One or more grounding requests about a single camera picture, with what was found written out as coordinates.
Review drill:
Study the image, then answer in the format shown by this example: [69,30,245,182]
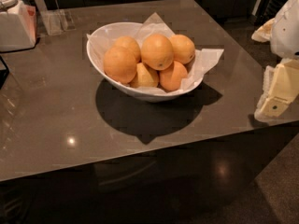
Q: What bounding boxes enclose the pale yellow bottom orange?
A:
[130,63,159,88]

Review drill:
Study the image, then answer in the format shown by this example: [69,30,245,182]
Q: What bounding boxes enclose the white jar with lid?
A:
[0,0,36,52]

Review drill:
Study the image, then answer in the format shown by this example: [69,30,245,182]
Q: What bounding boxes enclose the black object at left edge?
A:
[0,56,9,90]

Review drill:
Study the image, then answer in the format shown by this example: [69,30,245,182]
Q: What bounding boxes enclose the white paper liner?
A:
[86,12,225,95]

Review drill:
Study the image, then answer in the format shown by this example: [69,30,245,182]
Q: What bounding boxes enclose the clear acrylic sign holder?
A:
[35,0,75,35]

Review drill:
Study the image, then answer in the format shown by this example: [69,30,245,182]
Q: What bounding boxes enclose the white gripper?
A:
[251,0,299,122]

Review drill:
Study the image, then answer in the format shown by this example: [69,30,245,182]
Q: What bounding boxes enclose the white ceramic bowl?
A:
[86,21,204,104]

